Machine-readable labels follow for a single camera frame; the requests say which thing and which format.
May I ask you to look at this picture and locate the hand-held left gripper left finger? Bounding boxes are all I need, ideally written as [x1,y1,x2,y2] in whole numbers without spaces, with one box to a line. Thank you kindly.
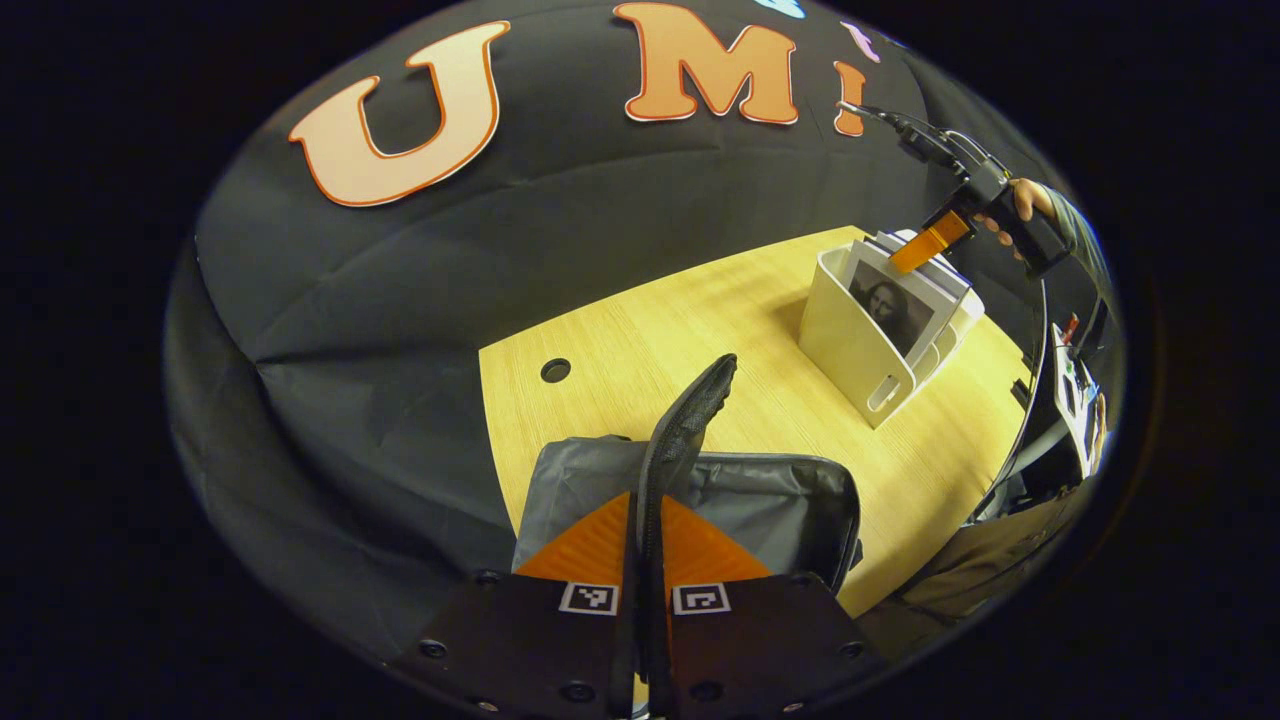
[395,490,639,720]

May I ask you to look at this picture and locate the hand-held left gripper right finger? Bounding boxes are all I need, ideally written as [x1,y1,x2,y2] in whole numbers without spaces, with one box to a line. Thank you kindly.
[660,495,887,720]

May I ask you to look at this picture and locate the blue book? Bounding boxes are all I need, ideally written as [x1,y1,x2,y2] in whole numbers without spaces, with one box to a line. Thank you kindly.
[875,228,976,306]

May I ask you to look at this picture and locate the portrait cover book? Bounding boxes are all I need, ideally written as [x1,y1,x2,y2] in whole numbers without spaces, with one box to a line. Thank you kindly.
[848,235,969,359]

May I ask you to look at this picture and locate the white bookshelf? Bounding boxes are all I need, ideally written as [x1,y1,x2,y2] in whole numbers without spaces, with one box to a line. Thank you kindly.
[798,228,986,429]

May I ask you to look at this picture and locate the grey schoolbag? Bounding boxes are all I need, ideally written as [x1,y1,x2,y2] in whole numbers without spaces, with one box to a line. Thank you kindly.
[512,352,863,601]

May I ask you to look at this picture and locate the white side desk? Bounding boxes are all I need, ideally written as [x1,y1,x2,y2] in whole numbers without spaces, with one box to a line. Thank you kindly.
[1048,312,1109,479]

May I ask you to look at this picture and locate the person's khaki trousers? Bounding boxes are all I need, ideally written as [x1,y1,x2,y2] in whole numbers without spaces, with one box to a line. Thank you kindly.
[858,470,1096,656]

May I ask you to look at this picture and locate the black backdrop cloth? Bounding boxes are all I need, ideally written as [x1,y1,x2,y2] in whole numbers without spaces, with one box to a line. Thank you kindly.
[163,0,1111,666]

